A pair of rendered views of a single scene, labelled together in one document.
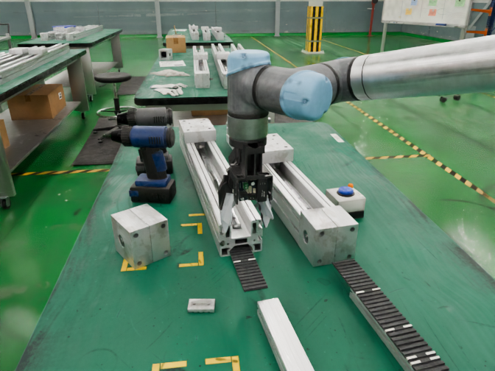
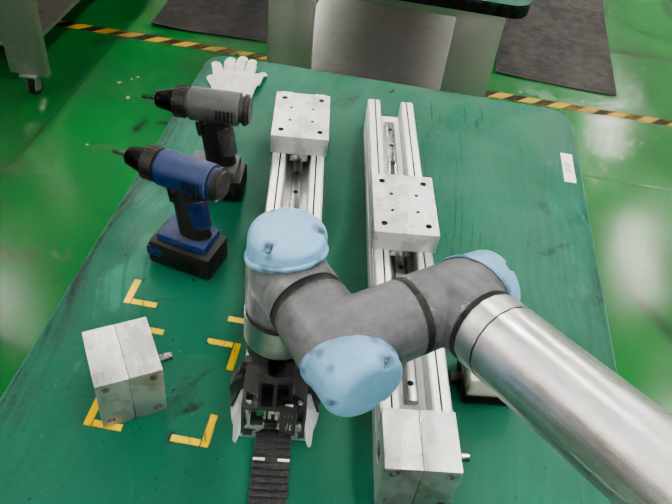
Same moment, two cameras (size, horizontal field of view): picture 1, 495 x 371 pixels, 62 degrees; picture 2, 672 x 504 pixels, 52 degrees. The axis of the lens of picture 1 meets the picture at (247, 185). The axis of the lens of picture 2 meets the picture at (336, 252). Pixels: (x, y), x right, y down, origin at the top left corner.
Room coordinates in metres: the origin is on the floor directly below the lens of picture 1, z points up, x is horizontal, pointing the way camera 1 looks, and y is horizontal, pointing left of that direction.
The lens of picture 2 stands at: (0.29, -0.13, 1.65)
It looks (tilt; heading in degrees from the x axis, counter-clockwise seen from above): 43 degrees down; 10
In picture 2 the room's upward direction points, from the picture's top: 8 degrees clockwise
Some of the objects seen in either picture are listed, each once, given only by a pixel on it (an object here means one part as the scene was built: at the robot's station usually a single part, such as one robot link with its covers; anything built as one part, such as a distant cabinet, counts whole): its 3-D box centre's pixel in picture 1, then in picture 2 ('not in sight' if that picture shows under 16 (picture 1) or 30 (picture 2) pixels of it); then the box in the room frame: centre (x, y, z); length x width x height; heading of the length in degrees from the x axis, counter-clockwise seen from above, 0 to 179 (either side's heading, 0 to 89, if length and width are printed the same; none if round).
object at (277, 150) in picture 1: (268, 152); (401, 217); (1.23, -0.07, 0.87); 0.16 x 0.11 x 0.07; 15
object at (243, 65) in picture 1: (249, 83); (286, 272); (0.74, 0.00, 1.18); 0.09 x 0.08 x 0.11; 45
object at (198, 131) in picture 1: (197, 133); (300, 128); (1.43, 0.18, 0.87); 0.16 x 0.11 x 0.07; 15
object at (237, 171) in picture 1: (248, 168); (277, 375); (0.73, 0.00, 1.02); 0.09 x 0.08 x 0.12; 15
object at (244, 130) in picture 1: (249, 126); (283, 323); (0.74, 0.00, 1.10); 0.08 x 0.08 x 0.05
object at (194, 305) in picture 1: (201, 305); not in sight; (0.62, 0.09, 0.78); 0.05 x 0.03 x 0.01; 90
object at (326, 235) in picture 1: (331, 234); (423, 458); (0.81, -0.19, 0.83); 0.12 x 0.09 x 0.10; 105
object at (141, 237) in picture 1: (146, 233); (133, 369); (0.81, 0.23, 0.83); 0.11 x 0.10 x 0.10; 129
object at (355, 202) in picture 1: (341, 202); (483, 371); (1.00, -0.26, 0.81); 0.10 x 0.08 x 0.06; 105
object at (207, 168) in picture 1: (209, 171); (292, 229); (1.19, 0.12, 0.82); 0.80 x 0.10 x 0.09; 15
